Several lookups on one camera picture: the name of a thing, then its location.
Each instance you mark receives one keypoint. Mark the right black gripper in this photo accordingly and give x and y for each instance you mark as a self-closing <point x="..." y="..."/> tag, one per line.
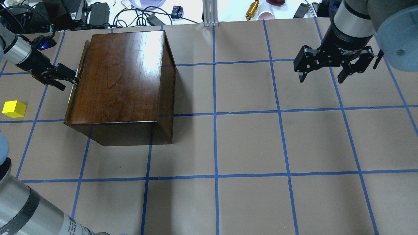
<point x="342" y="41"/>

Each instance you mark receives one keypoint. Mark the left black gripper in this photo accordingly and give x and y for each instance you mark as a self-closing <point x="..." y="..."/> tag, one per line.
<point x="33" y="61"/>

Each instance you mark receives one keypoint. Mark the light wood drawer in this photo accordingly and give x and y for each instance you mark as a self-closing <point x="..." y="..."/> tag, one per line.
<point x="74" y="91"/>

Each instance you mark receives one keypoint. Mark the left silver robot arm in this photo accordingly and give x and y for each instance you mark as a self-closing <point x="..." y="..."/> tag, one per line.
<point x="26" y="56"/>

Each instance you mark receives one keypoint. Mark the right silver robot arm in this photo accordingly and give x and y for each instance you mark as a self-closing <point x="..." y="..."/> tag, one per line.
<point x="393" y="22"/>

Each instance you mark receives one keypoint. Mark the yellow block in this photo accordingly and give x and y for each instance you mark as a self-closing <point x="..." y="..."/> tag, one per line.
<point x="14" y="109"/>

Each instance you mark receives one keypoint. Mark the dark wooden drawer cabinet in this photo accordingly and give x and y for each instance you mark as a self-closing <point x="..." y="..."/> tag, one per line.
<point x="125" y="94"/>

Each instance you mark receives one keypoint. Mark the black power adapter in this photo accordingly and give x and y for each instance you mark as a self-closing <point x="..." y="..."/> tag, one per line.
<point x="98" y="15"/>

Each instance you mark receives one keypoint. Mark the gold metal cylinder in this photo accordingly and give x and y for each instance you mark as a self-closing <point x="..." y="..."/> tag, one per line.
<point x="251" y="11"/>

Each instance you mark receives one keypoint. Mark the aluminium frame post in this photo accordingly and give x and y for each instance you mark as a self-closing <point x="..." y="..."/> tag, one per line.
<point x="210" y="13"/>

